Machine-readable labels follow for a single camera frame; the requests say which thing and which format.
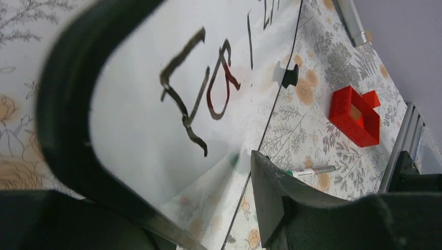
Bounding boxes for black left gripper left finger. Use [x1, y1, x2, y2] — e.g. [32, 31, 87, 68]
[1, 190, 176, 249]

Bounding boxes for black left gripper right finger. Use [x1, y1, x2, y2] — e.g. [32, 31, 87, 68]
[251, 151, 441, 249]

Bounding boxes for small black-framed whiteboard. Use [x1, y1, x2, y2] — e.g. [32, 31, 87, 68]
[36, 1, 302, 249]

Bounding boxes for green capped marker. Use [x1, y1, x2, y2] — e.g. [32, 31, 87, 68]
[285, 165, 340, 178]

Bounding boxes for red plastic box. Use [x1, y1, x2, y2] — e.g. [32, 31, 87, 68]
[329, 86, 380, 147]

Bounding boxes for brown cylinder in box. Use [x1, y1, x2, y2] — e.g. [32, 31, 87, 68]
[349, 104, 362, 122]

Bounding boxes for red plastic triangle piece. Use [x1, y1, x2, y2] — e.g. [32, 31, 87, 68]
[362, 90, 380, 109]

